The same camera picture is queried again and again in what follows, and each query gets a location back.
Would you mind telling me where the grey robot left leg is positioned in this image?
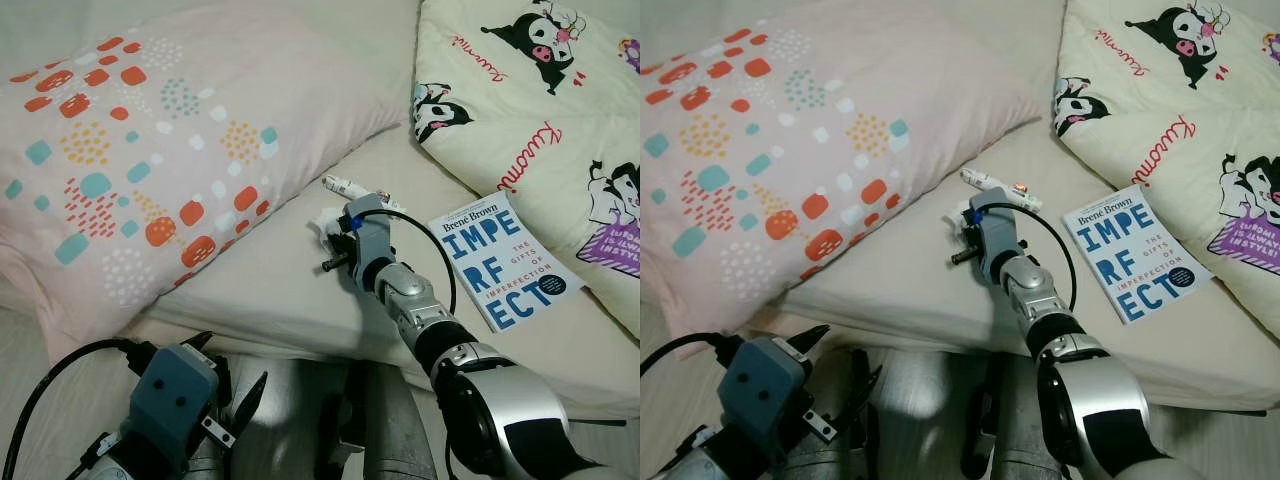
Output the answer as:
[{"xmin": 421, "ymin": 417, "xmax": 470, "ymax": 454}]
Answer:
[
  {"xmin": 215, "ymin": 355, "xmax": 351, "ymax": 480},
  {"xmin": 855, "ymin": 350, "xmax": 987, "ymax": 480}
]

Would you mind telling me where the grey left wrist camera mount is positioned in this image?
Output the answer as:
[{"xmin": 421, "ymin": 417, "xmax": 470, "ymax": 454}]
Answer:
[
  {"xmin": 128, "ymin": 343, "xmax": 222, "ymax": 471},
  {"xmin": 718, "ymin": 337, "xmax": 812, "ymax": 453}
]

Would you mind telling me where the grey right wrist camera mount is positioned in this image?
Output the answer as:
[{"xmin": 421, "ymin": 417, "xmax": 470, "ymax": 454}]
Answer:
[
  {"xmin": 342, "ymin": 192, "xmax": 397, "ymax": 292},
  {"xmin": 967, "ymin": 187, "xmax": 1027, "ymax": 287}
]

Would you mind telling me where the white tissue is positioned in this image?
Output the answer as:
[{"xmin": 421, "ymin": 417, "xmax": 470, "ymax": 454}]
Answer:
[{"xmin": 311, "ymin": 206, "xmax": 347, "ymax": 245}]

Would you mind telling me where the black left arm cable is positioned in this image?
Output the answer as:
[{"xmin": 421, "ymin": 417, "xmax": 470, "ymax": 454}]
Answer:
[
  {"xmin": 640, "ymin": 331, "xmax": 747, "ymax": 377},
  {"xmin": 0, "ymin": 338, "xmax": 151, "ymax": 480}
]

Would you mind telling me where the pink spotted pillow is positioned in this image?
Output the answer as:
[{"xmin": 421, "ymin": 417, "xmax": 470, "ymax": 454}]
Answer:
[
  {"xmin": 0, "ymin": 0, "xmax": 406, "ymax": 342},
  {"xmin": 640, "ymin": 0, "xmax": 1047, "ymax": 347}
]

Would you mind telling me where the grey robot right leg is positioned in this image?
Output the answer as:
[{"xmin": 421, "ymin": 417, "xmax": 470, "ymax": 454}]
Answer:
[
  {"xmin": 362, "ymin": 360, "xmax": 442, "ymax": 480},
  {"xmin": 1000, "ymin": 355, "xmax": 1052, "ymax": 480}
]

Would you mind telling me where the grey robot leg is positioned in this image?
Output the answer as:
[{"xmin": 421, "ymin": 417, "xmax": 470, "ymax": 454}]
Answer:
[
  {"xmin": 362, "ymin": 360, "xmax": 442, "ymax": 480},
  {"xmin": 855, "ymin": 350, "xmax": 987, "ymax": 480},
  {"xmin": 215, "ymin": 355, "xmax": 351, "ymax": 480},
  {"xmin": 1000, "ymin": 355, "xmax": 1052, "ymax": 480}
]

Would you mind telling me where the white book with blue letters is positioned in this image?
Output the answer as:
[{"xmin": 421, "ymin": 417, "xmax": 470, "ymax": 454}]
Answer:
[
  {"xmin": 1061, "ymin": 184, "xmax": 1214, "ymax": 325},
  {"xmin": 427, "ymin": 192, "xmax": 585, "ymax": 334}
]

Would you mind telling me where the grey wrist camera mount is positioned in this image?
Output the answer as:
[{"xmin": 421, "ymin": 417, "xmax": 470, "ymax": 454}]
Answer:
[
  {"xmin": 342, "ymin": 192, "xmax": 397, "ymax": 292},
  {"xmin": 967, "ymin": 187, "xmax": 1027, "ymax": 287},
  {"xmin": 718, "ymin": 337, "xmax": 812, "ymax": 453},
  {"xmin": 128, "ymin": 343, "xmax": 222, "ymax": 471}
]

